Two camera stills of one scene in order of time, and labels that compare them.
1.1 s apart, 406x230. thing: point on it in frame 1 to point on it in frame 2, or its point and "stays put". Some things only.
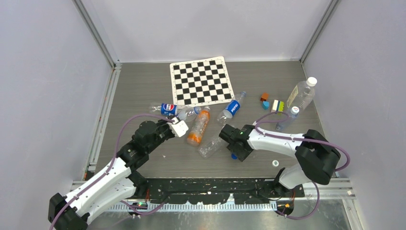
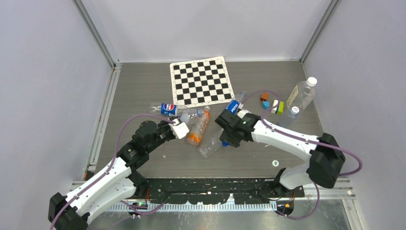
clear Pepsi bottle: x=186 y=113 stays put
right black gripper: x=241 y=156 to x=225 y=138
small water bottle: x=282 y=125 stays put
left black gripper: x=163 y=122 stays put
